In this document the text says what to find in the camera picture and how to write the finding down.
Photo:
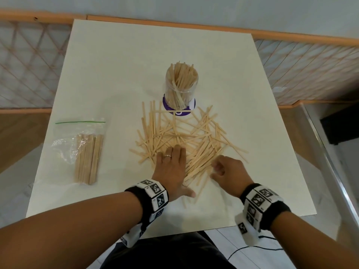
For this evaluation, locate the person's left hand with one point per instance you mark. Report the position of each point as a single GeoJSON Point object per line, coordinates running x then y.
{"type": "Point", "coordinates": [171, 173]}

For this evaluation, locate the person's right hand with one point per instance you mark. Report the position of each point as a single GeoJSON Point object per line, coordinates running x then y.
{"type": "Point", "coordinates": [234, 173]}

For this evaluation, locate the person's left middle finger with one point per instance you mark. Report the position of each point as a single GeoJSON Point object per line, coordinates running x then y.
{"type": "Point", "coordinates": [176, 155]}

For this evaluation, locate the person's right fingers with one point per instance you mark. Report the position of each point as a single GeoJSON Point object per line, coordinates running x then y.
{"type": "Point", "coordinates": [218, 166]}

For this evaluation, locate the person's left little finger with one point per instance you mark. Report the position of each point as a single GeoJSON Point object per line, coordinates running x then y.
{"type": "Point", "coordinates": [159, 160]}

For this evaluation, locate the person's left thumb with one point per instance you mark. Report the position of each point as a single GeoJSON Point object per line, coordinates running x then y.
{"type": "Point", "coordinates": [188, 192]}

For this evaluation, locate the person's right forearm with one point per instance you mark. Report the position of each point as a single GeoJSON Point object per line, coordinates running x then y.
{"type": "Point", "coordinates": [314, 243]}

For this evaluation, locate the person's left forearm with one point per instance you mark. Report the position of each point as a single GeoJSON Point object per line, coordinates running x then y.
{"type": "Point", "coordinates": [70, 229]}

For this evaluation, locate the pile of loose wooden sticks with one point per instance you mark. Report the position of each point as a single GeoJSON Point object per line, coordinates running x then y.
{"type": "Point", "coordinates": [196, 137]}

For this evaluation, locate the left wristband with marker tags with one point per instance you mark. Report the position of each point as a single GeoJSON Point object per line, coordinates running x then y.
{"type": "Point", "coordinates": [151, 197]}

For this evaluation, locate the wristband with marker tags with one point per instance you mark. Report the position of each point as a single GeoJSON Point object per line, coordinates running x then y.
{"type": "Point", "coordinates": [151, 197]}
{"type": "Point", "coordinates": [259, 205]}

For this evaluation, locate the purple round sticker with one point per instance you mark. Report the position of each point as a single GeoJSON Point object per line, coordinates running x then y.
{"type": "Point", "coordinates": [166, 106]}

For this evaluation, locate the right wristband with marker tags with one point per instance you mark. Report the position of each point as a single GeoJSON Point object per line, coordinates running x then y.
{"type": "Point", "coordinates": [259, 205]}

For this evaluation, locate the person's black trousers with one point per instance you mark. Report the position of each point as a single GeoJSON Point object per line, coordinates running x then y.
{"type": "Point", "coordinates": [168, 253]}

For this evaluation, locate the clear plastic jar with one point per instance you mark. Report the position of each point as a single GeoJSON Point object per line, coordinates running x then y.
{"type": "Point", "coordinates": [181, 86]}

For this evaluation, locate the bundle of sticks in bag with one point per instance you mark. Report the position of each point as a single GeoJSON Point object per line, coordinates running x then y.
{"type": "Point", "coordinates": [88, 159]}

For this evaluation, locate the bunch of sticks in jar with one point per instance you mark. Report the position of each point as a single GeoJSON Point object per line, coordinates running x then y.
{"type": "Point", "coordinates": [179, 79]}

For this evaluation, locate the clear zip bag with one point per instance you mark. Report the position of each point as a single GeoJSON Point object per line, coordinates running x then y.
{"type": "Point", "coordinates": [64, 137]}

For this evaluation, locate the black box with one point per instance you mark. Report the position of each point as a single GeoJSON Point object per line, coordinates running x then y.
{"type": "Point", "coordinates": [340, 126]}

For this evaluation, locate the wooden lattice fence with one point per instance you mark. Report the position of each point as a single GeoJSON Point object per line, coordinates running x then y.
{"type": "Point", "coordinates": [25, 58]}

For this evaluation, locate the metal rail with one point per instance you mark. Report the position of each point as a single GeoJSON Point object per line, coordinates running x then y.
{"type": "Point", "coordinates": [331, 170]}

